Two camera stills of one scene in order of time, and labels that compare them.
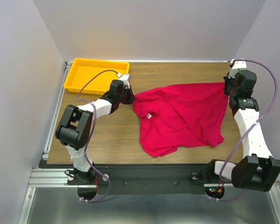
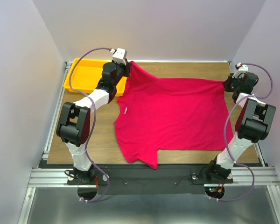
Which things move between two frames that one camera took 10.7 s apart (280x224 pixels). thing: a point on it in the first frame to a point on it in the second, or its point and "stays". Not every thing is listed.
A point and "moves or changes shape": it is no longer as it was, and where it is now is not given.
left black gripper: [131, 97] to [126, 67]
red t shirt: [181, 115] moves or changes shape
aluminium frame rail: [47, 178] stays
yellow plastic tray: [81, 70] stays
